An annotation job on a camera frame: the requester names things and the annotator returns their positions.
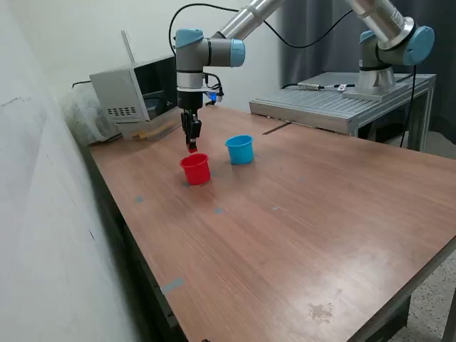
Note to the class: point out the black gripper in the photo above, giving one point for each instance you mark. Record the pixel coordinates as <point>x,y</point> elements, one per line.
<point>190,99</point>

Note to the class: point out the red cube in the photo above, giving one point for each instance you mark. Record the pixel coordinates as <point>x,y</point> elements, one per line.
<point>192,151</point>

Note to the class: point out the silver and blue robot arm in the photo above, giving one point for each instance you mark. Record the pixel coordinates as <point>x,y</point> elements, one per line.
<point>192,64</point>

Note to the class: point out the blue plastic bin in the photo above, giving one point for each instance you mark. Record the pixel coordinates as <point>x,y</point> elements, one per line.
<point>240,155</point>

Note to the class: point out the clear plastic tray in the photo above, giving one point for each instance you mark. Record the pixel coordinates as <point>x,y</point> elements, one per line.
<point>167,123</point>

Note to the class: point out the wooden stick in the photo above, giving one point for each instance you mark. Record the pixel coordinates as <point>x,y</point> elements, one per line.
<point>153,131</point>

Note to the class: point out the red plastic cup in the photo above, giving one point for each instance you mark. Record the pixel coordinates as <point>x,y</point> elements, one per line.
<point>195,172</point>

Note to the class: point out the small blue tape mark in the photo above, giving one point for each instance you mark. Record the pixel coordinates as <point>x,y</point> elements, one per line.
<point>213,174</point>
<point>139,199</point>

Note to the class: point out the silver microwave oven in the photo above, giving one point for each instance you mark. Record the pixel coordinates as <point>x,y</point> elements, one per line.
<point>117,92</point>

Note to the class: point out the dark flat bar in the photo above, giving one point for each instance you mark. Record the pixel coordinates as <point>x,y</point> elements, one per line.
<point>276,129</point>

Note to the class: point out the thin metal rod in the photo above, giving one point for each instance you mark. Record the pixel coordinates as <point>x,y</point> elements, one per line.
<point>129,48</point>

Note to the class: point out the crumpled clear plastic bag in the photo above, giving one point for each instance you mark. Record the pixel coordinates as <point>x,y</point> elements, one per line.
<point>82,121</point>

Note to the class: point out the aluminium extrusion robot stand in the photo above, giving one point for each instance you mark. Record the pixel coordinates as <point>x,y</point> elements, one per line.
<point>320,103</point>

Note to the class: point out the dark grey curtain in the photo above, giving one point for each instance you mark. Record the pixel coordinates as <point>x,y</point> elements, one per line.
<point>320,64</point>

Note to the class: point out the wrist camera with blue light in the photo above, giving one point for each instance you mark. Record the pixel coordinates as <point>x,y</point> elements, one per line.
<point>213,96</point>

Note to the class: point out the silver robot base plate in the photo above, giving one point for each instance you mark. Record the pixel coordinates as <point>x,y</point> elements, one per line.
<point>352,95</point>

